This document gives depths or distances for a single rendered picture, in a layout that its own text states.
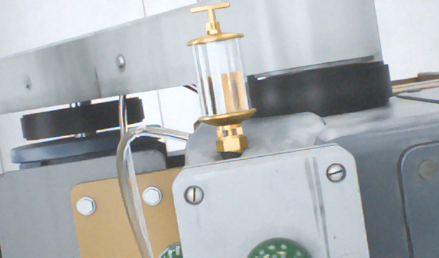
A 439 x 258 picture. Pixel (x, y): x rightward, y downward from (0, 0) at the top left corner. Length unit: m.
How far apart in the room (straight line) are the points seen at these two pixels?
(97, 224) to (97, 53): 0.18
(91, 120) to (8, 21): 4.91
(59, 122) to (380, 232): 0.49
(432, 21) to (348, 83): 5.18
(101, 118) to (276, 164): 0.50
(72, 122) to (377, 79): 0.39
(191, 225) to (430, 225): 0.12
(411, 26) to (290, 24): 5.15
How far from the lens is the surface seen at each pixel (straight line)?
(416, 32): 5.69
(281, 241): 0.38
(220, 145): 0.46
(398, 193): 0.44
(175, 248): 0.40
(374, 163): 0.44
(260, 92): 0.55
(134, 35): 0.66
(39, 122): 0.89
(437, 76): 0.96
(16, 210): 0.84
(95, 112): 0.87
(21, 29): 5.75
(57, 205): 0.84
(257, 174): 0.38
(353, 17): 0.55
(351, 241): 0.39
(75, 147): 0.86
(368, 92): 0.55
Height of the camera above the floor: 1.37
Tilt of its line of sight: 3 degrees down
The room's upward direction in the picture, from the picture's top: 9 degrees counter-clockwise
